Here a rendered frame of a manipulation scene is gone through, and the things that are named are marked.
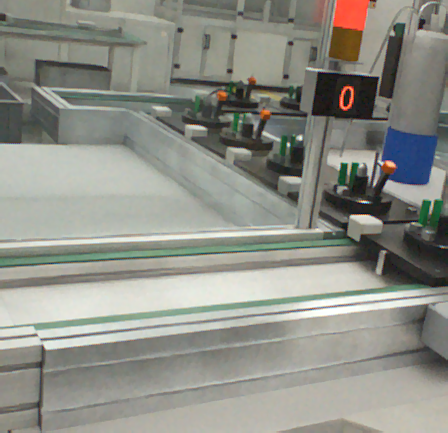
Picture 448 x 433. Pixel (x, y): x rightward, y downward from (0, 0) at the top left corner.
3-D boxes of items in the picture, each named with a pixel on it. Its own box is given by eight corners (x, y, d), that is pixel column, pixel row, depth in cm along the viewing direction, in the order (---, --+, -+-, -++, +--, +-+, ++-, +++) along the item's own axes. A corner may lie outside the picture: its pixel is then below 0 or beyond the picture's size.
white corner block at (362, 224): (380, 243, 131) (384, 222, 130) (359, 244, 128) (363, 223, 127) (364, 234, 135) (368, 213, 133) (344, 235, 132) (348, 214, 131)
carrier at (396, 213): (438, 228, 146) (451, 167, 142) (340, 233, 133) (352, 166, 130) (366, 192, 165) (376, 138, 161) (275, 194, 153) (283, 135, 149)
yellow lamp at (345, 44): (364, 62, 118) (369, 31, 117) (339, 60, 116) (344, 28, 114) (346, 58, 122) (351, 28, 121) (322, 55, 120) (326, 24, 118)
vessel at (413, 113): (445, 136, 220) (473, 6, 209) (410, 135, 213) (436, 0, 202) (415, 126, 231) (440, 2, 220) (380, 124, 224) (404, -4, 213)
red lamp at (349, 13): (369, 30, 117) (375, -1, 115) (344, 27, 114) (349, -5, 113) (351, 27, 121) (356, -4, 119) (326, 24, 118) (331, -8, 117)
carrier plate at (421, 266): (538, 277, 125) (541, 266, 125) (434, 289, 113) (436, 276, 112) (443, 230, 145) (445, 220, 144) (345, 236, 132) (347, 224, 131)
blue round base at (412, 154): (439, 185, 224) (449, 137, 220) (400, 185, 216) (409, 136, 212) (406, 171, 237) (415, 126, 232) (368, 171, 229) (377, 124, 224)
